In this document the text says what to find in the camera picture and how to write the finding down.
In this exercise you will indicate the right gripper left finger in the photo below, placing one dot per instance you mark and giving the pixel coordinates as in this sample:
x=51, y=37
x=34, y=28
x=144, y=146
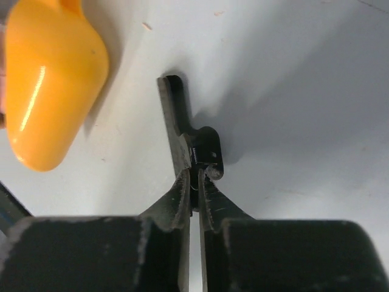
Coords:
x=146, y=252

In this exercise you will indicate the black bag sealing clip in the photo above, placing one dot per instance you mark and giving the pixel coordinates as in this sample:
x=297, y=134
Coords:
x=192, y=149

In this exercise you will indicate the yellow plastic litter scoop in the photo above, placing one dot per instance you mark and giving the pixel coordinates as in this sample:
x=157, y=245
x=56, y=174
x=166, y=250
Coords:
x=56, y=64

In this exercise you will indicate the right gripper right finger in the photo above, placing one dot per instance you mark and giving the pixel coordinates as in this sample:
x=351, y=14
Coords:
x=240, y=253

